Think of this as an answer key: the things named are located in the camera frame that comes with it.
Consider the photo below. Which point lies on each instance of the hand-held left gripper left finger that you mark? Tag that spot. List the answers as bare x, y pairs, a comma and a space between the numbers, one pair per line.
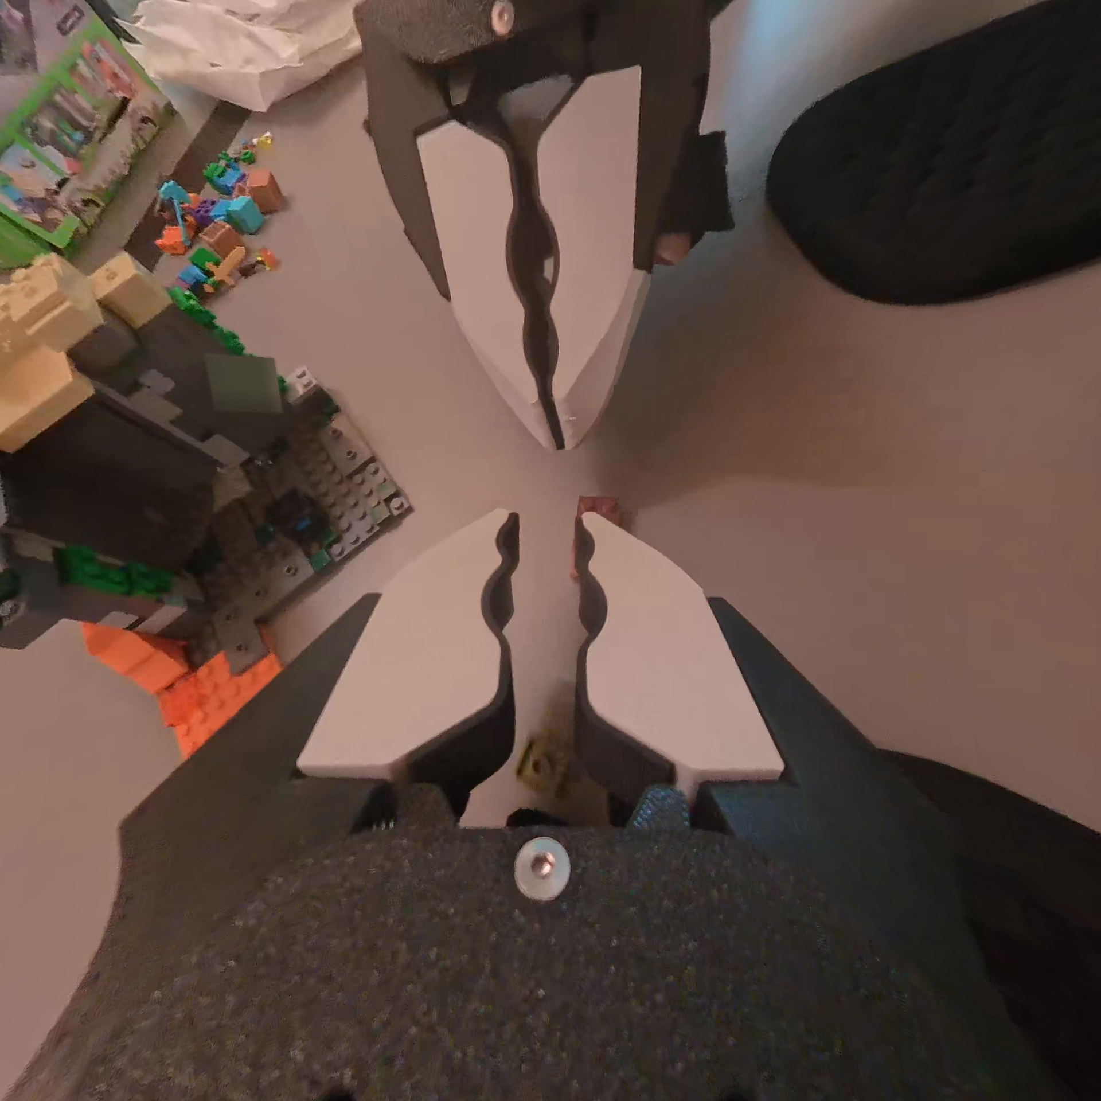
413, 672

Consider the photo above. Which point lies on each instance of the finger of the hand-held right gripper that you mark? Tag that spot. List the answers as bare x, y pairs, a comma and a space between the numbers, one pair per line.
474, 259
598, 259

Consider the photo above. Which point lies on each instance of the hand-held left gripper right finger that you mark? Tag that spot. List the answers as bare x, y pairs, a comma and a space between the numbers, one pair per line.
672, 672

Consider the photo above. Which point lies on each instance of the olive square brick plate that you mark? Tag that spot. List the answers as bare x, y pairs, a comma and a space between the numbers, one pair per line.
544, 762

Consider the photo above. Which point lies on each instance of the brown square brick plate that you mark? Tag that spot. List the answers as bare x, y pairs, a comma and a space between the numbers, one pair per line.
607, 508

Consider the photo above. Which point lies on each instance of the toy brick building model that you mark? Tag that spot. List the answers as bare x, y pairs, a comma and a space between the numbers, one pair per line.
129, 482

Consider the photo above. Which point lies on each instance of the person's right forearm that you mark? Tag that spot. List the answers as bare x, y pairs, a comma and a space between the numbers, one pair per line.
947, 155

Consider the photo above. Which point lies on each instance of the light grey desk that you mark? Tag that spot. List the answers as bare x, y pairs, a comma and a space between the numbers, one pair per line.
860, 517

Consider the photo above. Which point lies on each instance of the person's right hand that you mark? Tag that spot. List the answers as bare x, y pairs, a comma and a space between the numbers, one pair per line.
673, 250

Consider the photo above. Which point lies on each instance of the white plastic bag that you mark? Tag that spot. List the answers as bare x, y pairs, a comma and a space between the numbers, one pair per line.
250, 44

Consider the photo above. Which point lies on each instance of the pile of small brick pieces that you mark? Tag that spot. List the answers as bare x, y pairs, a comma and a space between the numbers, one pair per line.
223, 215

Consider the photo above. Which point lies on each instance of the green toy box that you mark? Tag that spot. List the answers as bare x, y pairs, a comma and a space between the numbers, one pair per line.
69, 146

